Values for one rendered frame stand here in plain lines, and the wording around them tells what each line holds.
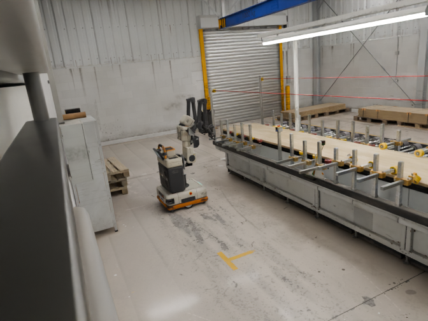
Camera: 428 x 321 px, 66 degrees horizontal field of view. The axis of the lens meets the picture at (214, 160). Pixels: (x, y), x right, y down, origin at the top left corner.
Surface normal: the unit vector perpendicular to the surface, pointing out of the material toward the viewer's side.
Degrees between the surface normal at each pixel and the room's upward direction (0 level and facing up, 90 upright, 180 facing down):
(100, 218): 90
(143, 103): 90
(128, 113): 90
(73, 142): 90
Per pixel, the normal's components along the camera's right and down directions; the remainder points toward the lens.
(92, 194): 0.43, 0.21
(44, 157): -0.09, -0.96
